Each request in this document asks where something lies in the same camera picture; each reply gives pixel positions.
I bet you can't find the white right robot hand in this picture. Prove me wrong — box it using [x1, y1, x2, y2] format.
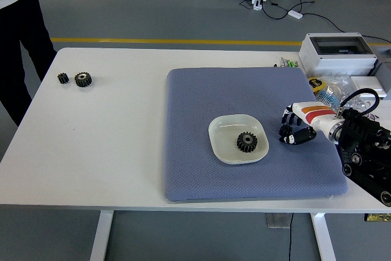
[278, 101, 338, 146]

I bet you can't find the large black gear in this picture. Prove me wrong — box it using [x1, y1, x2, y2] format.
[74, 72, 93, 88]
[236, 131, 258, 153]

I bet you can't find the grey metal box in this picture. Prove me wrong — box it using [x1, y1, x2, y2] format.
[371, 43, 391, 101]

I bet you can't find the bag of blue resistors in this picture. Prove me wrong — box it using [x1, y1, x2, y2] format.
[314, 85, 340, 109]

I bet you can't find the yellow black tape measure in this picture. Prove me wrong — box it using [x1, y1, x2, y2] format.
[307, 76, 325, 92]

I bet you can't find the clear bag of screws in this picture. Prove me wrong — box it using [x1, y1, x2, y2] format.
[323, 76, 372, 112]

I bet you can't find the black digital meter module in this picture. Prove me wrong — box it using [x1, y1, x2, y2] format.
[337, 147, 352, 169]

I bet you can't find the person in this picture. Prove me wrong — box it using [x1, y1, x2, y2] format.
[0, 0, 58, 127]

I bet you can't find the white square dish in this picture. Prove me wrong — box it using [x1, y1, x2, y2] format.
[207, 113, 269, 164]

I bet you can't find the blue-grey textured mat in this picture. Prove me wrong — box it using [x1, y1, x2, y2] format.
[163, 67, 349, 203]

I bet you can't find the white table leg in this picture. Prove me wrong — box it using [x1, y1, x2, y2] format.
[89, 211, 114, 261]
[310, 213, 337, 261]

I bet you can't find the grey electrical enclosure box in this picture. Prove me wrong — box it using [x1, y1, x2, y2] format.
[298, 32, 379, 78]

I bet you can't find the white flat switch box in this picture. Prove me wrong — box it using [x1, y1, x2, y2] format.
[350, 76, 387, 98]

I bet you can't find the long black floor cable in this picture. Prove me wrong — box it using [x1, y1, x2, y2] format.
[301, 12, 391, 45]

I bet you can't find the black cable under table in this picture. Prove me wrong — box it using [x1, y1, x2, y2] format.
[288, 213, 294, 261]

